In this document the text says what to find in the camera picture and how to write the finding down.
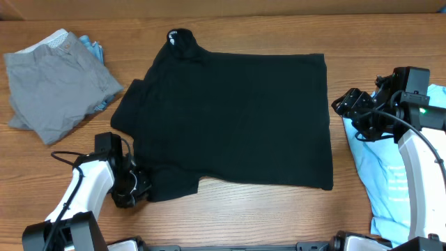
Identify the folded grey shorts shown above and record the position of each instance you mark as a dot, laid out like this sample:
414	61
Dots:
55	84

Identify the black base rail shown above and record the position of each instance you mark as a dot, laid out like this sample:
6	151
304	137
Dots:
230	248

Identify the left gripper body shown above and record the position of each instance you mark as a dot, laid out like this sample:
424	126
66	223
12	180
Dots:
131	187

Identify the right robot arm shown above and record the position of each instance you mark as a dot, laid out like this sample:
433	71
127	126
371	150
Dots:
422	147

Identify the light blue t-shirt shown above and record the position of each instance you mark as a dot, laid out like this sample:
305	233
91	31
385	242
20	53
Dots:
381	169

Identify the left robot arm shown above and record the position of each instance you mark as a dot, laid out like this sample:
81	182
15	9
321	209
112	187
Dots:
73	225

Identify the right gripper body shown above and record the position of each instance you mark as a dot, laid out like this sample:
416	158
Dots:
373	125

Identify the folded blue garment under shorts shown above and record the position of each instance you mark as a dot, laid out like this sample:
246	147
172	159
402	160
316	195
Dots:
97	51

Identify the black t-shirt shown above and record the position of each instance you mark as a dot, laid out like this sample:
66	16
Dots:
242	118

